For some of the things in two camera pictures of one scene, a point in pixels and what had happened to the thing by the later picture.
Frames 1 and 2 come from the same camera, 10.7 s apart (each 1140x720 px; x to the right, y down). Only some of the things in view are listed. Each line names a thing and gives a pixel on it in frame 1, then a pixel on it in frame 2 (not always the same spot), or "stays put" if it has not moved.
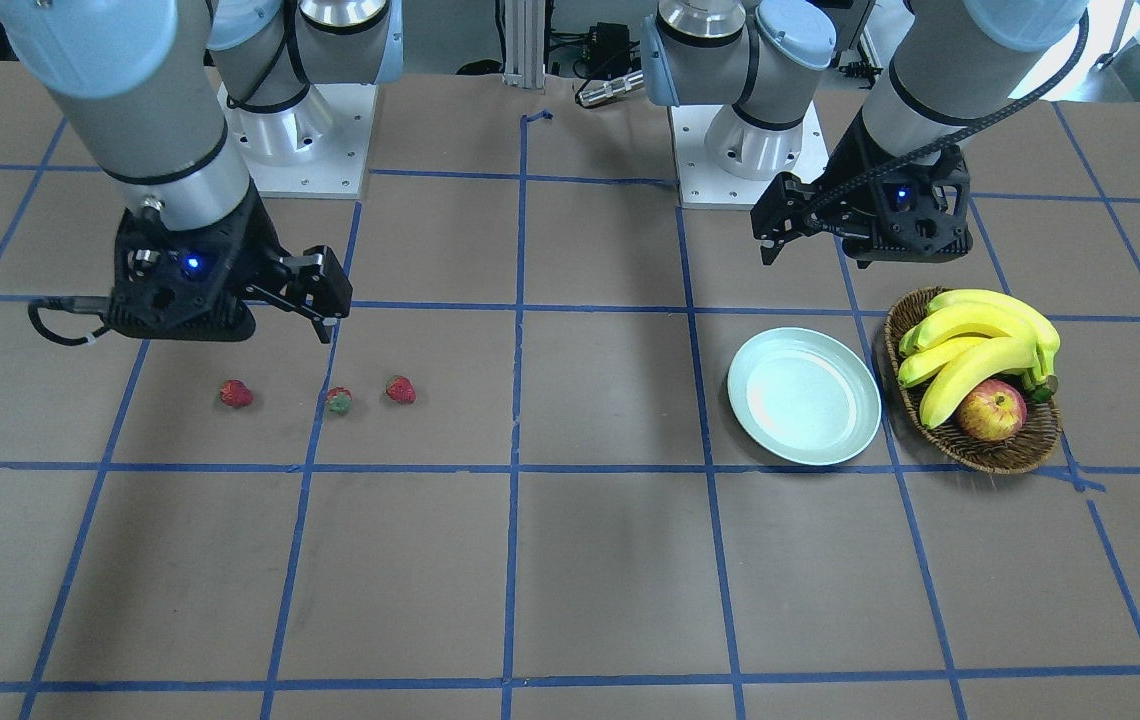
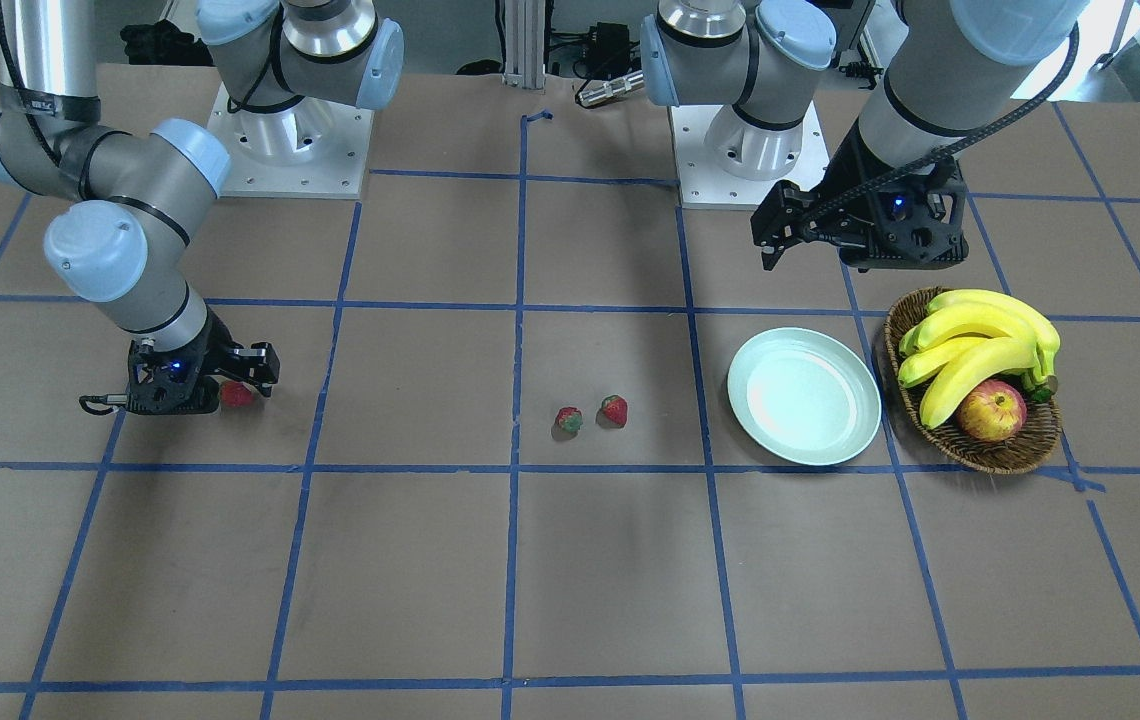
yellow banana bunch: x=968 y=335 stays put
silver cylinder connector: x=629 y=82 stays put
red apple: x=995 y=411 stays put
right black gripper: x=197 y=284 to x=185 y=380
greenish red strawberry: x=339 y=400 to x=568 y=422
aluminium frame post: x=524 y=43 stays put
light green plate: x=805 y=396 stays put
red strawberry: x=400 y=389 to x=613 y=411
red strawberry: x=236 y=393 stays put
